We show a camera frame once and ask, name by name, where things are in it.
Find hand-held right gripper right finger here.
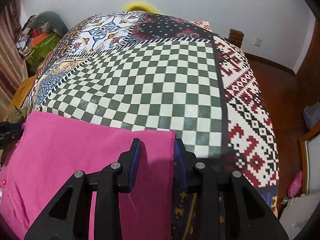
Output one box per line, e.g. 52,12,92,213
173,138,288,240

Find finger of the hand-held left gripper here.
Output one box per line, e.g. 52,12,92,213
0,133,22,148
0,122,25,133

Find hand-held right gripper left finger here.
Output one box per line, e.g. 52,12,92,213
24,138,142,240

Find pink pants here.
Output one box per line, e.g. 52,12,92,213
0,112,177,240

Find olive green pants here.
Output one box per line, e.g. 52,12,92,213
5,105,34,125

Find striped brown curtain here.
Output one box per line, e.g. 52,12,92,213
0,0,29,115

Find green bag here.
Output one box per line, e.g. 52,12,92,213
25,32,63,68

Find patchwork printed blanket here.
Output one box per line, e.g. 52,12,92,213
21,10,280,240

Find patterned cloth bag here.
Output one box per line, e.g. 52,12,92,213
16,15,48,55

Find orange box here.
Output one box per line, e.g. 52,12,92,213
30,31,49,47

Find grey plush pillow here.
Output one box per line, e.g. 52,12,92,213
32,11,69,37

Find pink clog shoe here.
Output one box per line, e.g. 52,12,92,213
287,170,303,197

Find wood-framed sliding glass door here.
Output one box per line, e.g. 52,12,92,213
299,127,320,198

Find blue-grey cloth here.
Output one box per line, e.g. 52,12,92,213
302,104,320,130

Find yellow plush toy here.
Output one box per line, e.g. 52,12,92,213
122,1,160,14

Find dark wooden door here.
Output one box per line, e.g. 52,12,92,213
295,22,320,120

